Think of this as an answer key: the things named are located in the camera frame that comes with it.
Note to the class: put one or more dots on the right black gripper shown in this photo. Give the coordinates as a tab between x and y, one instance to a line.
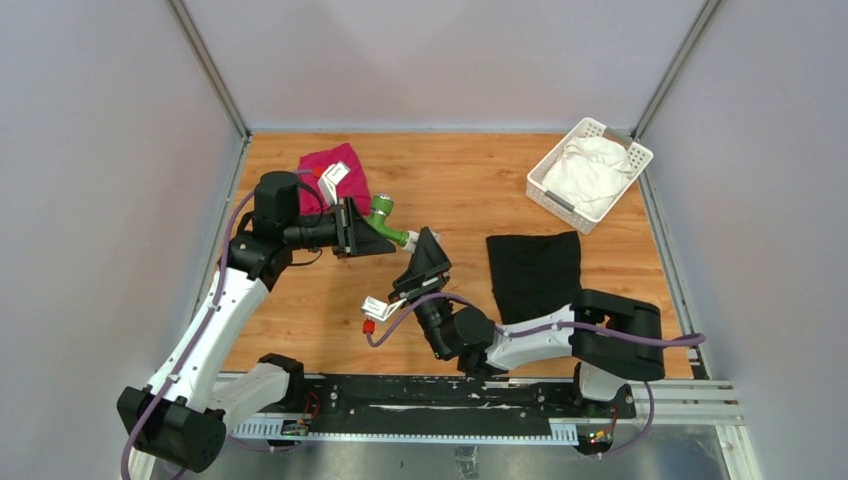
429	270

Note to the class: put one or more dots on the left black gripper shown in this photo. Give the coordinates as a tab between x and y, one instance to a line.
354	235

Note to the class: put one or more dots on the white pipe fitting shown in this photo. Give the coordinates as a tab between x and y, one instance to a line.
412	238

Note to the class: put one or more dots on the green water faucet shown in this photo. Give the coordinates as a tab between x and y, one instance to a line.
381	207

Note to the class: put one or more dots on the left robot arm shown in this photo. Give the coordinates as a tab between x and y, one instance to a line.
181	416

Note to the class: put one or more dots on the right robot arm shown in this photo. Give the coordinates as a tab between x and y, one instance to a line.
614	339

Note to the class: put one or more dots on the magenta folded cloth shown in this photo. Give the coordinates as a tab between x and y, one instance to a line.
354	185

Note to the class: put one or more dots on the black folded cloth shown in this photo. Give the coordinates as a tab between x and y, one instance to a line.
533	275

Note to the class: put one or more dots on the white plastic basket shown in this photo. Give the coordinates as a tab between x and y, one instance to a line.
640	157

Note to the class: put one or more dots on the white cloth in basket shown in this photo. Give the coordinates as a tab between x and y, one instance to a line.
589	174

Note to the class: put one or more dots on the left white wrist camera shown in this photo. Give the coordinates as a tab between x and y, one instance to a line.
328	178

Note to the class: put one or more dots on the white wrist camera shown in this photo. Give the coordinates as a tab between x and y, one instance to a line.
328	178
377	311

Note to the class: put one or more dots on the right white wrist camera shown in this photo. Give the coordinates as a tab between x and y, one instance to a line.
377	311

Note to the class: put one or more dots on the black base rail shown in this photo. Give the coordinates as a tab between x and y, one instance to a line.
337	407

